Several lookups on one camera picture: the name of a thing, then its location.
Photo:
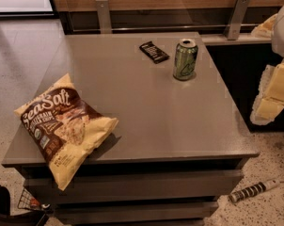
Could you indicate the right metal bracket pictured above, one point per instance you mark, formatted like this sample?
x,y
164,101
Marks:
x,y
233,28

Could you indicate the grey table with drawers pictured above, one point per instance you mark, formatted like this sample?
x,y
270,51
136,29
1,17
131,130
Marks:
x,y
177,148

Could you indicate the striped white tool on floor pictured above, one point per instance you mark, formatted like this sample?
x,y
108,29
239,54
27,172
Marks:
x,y
253,191

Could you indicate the black wire basket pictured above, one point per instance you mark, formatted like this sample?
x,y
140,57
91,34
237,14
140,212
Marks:
x,y
28,202

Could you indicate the metal bracket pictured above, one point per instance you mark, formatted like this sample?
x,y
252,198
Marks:
x,y
104,19
233,28

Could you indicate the brown sea salt chip bag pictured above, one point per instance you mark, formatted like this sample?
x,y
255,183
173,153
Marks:
x,y
66,128

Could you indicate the left metal bracket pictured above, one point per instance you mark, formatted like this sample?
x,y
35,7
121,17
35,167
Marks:
x,y
104,19

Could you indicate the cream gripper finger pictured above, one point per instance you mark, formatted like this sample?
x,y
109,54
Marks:
x,y
269,103
265,29

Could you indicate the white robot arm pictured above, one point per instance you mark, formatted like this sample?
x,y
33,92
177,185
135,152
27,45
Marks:
x,y
277,38

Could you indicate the green soda can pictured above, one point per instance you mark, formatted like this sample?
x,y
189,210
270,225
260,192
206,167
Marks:
x,y
185,59

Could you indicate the dark chocolate bar wrapper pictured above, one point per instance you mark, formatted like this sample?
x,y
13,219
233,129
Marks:
x,y
153,52

